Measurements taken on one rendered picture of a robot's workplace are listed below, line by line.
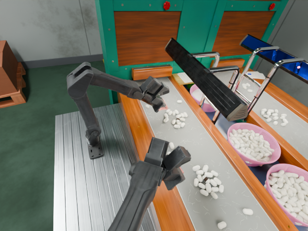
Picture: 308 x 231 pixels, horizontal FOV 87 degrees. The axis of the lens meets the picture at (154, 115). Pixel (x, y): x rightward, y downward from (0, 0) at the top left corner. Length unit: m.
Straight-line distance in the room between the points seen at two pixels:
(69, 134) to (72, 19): 2.31
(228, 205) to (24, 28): 3.16
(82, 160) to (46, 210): 0.79
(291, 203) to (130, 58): 1.15
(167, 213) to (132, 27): 1.00
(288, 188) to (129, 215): 0.79
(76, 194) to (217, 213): 0.59
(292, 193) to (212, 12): 1.12
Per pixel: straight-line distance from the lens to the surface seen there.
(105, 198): 0.83
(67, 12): 3.11
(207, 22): 1.36
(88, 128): 0.85
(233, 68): 0.82
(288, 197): 0.98
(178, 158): 0.51
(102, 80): 0.70
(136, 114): 0.97
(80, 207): 0.84
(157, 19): 1.19
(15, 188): 1.86
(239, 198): 0.84
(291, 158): 1.12
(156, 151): 0.48
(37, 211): 1.68
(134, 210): 0.36
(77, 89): 0.69
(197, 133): 0.96
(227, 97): 0.65
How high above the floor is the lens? 1.44
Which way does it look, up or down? 44 degrees down
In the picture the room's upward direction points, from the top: 5 degrees clockwise
